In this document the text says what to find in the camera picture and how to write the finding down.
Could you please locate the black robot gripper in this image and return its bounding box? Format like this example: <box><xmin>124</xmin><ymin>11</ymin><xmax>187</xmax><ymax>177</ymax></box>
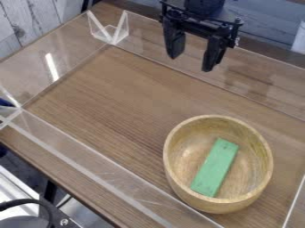
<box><xmin>159</xmin><ymin>0</ymin><xmax>243</xmax><ymax>72</ymax></box>

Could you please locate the green rectangular block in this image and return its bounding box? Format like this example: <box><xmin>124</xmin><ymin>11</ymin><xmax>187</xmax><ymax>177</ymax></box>
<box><xmin>189</xmin><ymin>138</ymin><xmax>239</xmax><ymax>198</ymax></box>

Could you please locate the brown wooden bowl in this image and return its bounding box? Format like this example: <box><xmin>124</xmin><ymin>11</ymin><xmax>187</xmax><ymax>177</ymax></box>
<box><xmin>163</xmin><ymin>115</ymin><xmax>274</xmax><ymax>214</ymax></box>

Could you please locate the black metal table leg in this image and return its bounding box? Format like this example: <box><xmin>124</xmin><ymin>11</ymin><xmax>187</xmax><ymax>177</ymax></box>
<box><xmin>44</xmin><ymin>181</ymin><xmax>57</xmax><ymax>204</ymax></box>

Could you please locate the clear acrylic enclosure wall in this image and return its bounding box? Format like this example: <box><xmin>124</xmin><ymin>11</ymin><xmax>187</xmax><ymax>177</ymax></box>
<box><xmin>0</xmin><ymin>7</ymin><xmax>305</xmax><ymax>228</ymax></box>

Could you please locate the black cable lower left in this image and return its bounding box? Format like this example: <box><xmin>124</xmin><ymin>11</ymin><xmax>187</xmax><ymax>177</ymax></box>
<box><xmin>0</xmin><ymin>198</ymin><xmax>56</xmax><ymax>228</ymax></box>

